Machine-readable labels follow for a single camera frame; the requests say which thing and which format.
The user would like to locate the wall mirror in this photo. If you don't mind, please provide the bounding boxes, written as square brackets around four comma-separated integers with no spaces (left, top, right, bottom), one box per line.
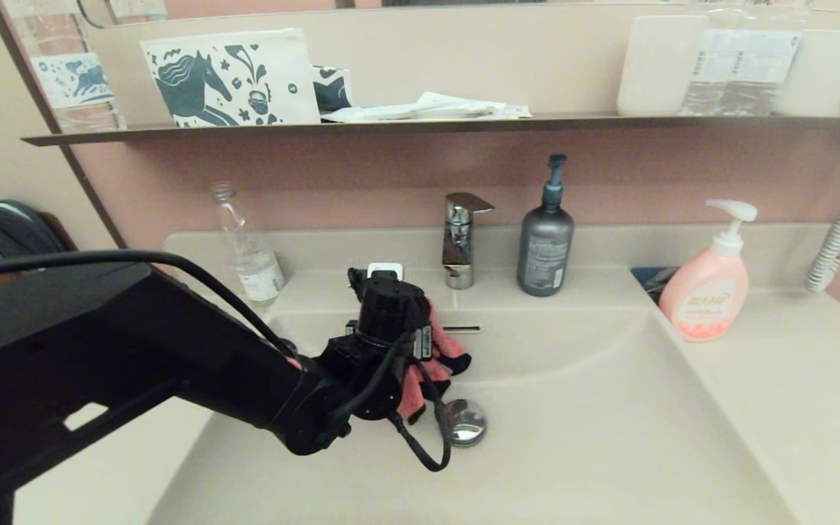
[77,0,840,30]

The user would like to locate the white paper packets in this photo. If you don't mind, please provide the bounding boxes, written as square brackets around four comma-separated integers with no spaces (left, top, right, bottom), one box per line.
[319,91,533,123]

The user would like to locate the grey pump bottle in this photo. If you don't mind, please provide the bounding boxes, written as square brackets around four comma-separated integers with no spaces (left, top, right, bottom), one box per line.
[516,154,576,298]

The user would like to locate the clear plastic water bottle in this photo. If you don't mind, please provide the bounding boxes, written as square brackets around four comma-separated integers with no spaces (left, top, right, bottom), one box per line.
[210,182,287,307]

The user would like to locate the chrome lever faucet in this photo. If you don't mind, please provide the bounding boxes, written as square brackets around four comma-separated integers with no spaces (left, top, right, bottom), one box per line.
[440,192,497,290]

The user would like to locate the beige wash basin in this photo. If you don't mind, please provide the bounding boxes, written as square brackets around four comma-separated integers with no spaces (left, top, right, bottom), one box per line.
[147,306,800,525]

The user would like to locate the brown wall shelf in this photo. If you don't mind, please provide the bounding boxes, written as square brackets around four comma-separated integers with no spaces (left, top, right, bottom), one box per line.
[20,113,840,147]

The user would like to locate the dark grey slipper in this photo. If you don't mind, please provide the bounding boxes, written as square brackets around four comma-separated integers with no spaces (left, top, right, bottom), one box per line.
[0,200,68,257]

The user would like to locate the pink fluffy cleaning cloth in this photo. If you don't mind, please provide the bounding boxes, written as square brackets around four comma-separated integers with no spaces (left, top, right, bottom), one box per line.
[397,306,474,427]

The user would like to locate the white horse print pouch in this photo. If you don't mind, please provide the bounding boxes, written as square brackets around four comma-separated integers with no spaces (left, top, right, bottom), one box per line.
[139,28,322,129]

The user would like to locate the labelled water bottle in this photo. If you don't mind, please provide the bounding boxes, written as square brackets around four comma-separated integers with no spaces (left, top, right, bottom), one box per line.
[681,0,751,117]
[743,0,806,117]

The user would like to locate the pink soap pump bottle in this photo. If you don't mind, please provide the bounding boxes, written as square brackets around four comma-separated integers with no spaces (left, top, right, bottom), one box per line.
[658,199,759,343]

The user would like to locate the small dark print pouch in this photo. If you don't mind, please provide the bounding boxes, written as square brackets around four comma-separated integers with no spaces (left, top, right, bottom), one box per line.
[310,66,355,114]

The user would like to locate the dark blue flat packet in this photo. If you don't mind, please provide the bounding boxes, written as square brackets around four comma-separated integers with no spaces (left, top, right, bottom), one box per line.
[629,267,680,303]

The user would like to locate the brown fabric slipper holder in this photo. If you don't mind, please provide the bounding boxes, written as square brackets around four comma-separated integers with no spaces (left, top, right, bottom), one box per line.
[37,211,79,253]

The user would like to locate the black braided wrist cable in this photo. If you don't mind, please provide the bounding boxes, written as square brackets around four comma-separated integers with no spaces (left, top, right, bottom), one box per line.
[332,332,454,473]

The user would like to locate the chrome sink drain stopper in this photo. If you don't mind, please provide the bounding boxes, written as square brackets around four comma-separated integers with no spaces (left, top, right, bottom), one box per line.
[440,398,489,448]

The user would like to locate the white mug with handle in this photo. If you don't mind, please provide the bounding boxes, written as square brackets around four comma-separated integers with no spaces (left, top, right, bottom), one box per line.
[779,29,840,119]

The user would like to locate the white handleless cup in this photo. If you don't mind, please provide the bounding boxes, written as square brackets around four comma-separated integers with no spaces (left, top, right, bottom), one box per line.
[616,15,709,118]

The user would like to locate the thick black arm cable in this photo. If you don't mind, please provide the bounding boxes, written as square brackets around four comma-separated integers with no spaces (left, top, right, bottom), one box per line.
[0,249,298,359]

